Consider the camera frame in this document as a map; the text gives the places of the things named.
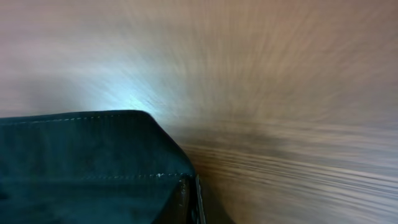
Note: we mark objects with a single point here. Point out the black shorts garment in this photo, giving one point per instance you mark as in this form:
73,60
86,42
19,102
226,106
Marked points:
90,167

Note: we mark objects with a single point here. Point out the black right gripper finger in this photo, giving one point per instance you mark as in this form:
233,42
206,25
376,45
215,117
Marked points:
193,211

